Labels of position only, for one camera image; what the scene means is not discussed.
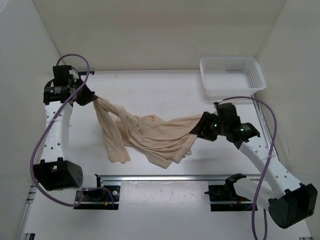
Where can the aluminium front rail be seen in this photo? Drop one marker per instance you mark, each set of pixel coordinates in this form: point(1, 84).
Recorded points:
point(201, 177)

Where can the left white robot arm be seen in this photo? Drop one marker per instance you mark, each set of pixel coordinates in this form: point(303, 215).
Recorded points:
point(56, 171)

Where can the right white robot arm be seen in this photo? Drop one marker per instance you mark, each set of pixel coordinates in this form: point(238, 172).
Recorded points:
point(287, 199)

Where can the white plastic mesh basket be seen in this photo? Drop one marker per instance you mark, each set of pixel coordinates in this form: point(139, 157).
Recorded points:
point(231, 76)

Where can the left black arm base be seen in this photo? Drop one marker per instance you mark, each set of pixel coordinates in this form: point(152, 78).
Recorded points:
point(106, 198)

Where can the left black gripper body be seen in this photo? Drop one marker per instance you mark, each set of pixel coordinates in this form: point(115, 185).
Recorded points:
point(83, 93)

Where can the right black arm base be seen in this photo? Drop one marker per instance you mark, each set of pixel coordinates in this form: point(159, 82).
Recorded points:
point(223, 197)

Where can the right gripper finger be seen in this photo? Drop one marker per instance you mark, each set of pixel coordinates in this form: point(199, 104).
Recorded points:
point(208, 137)
point(197, 130)

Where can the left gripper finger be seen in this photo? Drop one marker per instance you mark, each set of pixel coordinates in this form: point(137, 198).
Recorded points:
point(90, 96)
point(83, 102)

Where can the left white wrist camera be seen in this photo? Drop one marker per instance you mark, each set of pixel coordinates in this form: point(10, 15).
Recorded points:
point(74, 74)

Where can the beige trousers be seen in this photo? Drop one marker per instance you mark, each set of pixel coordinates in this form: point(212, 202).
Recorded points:
point(162, 142)

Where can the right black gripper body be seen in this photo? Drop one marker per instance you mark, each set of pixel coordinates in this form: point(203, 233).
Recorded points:
point(213, 127)

